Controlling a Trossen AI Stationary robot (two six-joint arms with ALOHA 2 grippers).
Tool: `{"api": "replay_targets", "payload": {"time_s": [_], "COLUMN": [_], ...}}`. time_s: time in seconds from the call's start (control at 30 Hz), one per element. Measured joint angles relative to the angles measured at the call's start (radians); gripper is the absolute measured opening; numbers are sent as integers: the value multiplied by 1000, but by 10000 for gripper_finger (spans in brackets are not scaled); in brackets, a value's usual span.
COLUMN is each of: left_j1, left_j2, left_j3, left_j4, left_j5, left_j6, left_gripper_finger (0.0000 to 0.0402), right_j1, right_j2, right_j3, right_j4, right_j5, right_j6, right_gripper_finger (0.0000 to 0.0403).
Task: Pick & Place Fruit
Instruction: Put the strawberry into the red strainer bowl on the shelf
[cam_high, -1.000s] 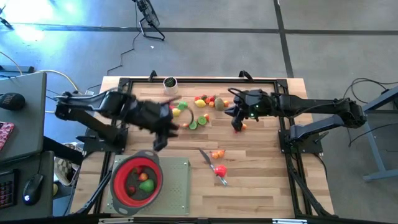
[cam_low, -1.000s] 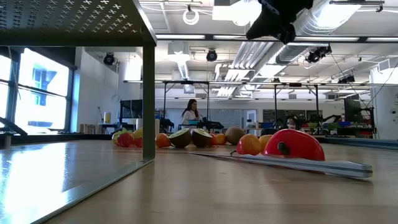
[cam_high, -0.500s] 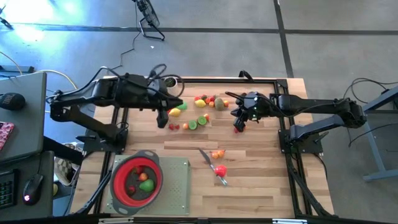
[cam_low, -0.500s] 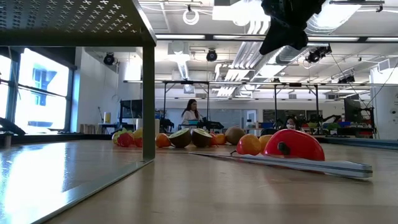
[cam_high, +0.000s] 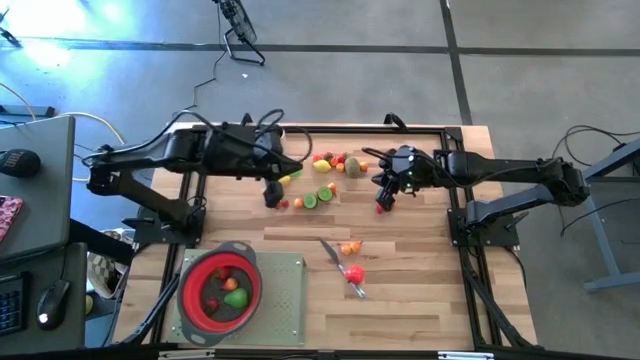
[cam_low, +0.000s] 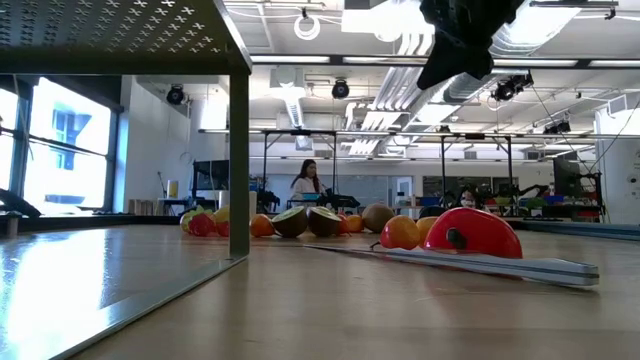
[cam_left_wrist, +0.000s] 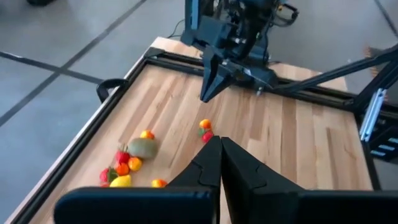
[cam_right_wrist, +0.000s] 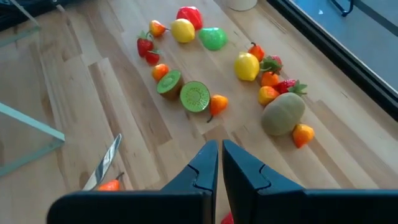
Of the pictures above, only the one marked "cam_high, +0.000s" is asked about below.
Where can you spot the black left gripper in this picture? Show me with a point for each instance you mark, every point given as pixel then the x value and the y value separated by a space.
pixel 255 150

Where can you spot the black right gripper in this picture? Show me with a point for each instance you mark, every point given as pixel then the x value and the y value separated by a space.
pixel 410 167

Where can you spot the toy kiwi half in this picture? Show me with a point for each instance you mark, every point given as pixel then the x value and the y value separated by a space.
pixel 310 201
pixel 325 193

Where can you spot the grey toy knife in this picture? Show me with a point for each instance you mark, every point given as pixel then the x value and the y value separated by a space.
pixel 331 254

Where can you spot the orange green toy fruit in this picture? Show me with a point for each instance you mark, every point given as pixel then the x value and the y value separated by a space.
pixel 230 283

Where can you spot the green toy pear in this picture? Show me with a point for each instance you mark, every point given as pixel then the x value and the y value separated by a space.
pixel 237 298

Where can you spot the red collapsible bowl grey rim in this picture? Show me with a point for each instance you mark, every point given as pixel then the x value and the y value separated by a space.
pixel 192 292

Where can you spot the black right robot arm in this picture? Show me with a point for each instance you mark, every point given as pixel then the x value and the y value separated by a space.
pixel 500 167

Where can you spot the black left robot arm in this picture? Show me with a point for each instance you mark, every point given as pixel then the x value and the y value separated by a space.
pixel 145 195

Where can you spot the whole brown toy kiwi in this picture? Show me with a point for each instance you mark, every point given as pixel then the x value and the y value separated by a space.
pixel 352 167

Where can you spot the red-orange toy pepper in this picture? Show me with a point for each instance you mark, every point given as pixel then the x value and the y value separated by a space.
pixel 317 158

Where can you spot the red yellow toy apple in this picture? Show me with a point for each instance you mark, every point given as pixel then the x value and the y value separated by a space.
pixel 332 188

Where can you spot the black table clamp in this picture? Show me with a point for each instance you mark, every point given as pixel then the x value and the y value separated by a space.
pixel 245 120
pixel 395 120

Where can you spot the green perforated metal shelf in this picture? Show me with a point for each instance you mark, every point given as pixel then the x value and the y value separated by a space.
pixel 282 300

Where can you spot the black floor fan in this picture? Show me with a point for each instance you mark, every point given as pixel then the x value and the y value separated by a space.
pixel 242 30

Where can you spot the chequered bag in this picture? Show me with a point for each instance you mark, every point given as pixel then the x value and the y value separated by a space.
pixel 102 272

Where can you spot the blue-grey table leg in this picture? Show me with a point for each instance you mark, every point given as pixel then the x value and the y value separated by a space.
pixel 597 225

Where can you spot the dark desk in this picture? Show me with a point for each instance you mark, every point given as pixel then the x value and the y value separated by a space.
pixel 50 260

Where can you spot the grey desk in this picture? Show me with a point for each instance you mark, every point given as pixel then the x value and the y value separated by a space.
pixel 35 200

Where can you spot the black computer mouse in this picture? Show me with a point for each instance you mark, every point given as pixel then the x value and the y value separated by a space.
pixel 52 302

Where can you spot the black portable speaker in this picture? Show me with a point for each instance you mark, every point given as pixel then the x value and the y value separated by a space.
pixel 19 162

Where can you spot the pink patterned pad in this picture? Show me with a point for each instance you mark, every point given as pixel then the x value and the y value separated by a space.
pixel 7 216

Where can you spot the backlit computer keyboard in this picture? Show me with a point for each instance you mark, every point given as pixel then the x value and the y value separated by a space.
pixel 11 304

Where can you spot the silver metal bracket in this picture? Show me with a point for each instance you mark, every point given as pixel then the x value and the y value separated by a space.
pixel 186 355
pixel 465 356

